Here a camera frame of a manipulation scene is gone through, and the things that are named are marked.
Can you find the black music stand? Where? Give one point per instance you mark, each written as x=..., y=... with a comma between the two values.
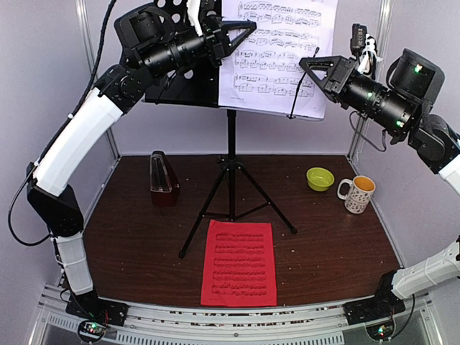
x=182, y=116

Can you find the aluminium front rail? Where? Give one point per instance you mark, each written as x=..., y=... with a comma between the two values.
x=323, y=323

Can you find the green bowl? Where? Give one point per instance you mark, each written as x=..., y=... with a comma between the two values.
x=319, y=179

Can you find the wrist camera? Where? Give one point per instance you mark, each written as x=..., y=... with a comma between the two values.
x=364, y=48
x=196, y=9

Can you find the white patterned mug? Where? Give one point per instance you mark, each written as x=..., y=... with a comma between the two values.
x=359, y=194

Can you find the white sheet music page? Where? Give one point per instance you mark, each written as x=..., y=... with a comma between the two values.
x=264, y=74

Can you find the red paper sheet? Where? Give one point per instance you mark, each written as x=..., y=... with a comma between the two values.
x=239, y=266

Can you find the right aluminium corner post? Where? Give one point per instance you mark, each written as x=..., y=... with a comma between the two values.
x=376, y=91

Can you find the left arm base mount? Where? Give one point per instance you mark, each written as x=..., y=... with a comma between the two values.
x=95, y=324

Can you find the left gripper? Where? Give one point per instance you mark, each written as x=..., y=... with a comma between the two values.
x=219, y=40

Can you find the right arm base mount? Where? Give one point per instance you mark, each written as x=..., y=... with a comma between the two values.
x=378, y=317

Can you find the brown wooden metronome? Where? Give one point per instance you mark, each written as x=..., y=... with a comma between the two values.
x=164, y=184

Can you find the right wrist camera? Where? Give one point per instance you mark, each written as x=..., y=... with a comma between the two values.
x=364, y=48

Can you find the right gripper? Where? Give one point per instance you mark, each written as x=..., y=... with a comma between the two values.
x=333, y=83

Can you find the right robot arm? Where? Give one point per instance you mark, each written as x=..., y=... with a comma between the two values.
x=402, y=106

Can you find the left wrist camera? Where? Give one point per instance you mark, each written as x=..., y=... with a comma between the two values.
x=196, y=9

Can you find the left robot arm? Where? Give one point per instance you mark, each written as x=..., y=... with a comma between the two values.
x=153, y=44

